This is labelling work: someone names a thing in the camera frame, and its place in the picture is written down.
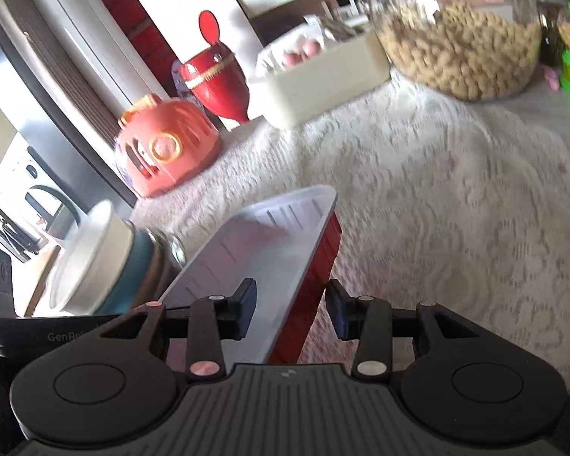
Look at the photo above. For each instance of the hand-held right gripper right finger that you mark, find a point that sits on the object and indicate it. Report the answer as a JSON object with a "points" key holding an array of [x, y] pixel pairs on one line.
{"points": [[337, 311]]}

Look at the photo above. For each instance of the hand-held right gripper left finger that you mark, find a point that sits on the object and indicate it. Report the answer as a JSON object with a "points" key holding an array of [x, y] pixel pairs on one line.
{"points": [[244, 308]]}

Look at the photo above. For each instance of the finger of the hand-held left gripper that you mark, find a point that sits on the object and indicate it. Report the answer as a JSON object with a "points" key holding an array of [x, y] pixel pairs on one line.
{"points": [[52, 337]]}

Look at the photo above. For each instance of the red rectangular tray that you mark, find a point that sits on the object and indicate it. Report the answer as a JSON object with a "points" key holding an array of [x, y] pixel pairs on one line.
{"points": [[266, 247]]}

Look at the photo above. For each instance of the metal bowl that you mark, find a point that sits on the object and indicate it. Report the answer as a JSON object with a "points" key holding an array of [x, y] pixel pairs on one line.
{"points": [[168, 251]]}

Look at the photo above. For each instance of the white lace tablecloth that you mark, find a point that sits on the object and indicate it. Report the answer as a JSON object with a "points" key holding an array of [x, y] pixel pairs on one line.
{"points": [[456, 199]]}

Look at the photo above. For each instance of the washing machine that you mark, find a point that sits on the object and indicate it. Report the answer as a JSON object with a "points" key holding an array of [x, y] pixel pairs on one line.
{"points": [[33, 171]]}

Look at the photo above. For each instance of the orange slotted dome basket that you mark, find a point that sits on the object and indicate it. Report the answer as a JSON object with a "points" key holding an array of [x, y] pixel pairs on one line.
{"points": [[180, 152]]}

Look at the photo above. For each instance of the red goblet-shaped container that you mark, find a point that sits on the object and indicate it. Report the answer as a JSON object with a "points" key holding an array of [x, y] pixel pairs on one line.
{"points": [[213, 85]]}

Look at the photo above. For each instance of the cream tissue box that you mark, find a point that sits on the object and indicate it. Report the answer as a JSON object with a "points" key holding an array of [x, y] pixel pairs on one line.
{"points": [[313, 85]]}

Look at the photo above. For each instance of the white tissue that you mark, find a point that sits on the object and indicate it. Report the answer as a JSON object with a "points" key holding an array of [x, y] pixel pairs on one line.
{"points": [[275, 54]]}

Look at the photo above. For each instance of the clear jar of peanuts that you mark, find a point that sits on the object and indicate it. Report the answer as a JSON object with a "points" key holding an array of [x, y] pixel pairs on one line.
{"points": [[456, 52]]}

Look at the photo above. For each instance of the white standing air conditioner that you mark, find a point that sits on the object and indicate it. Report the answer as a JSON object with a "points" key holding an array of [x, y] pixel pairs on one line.
{"points": [[76, 23]]}

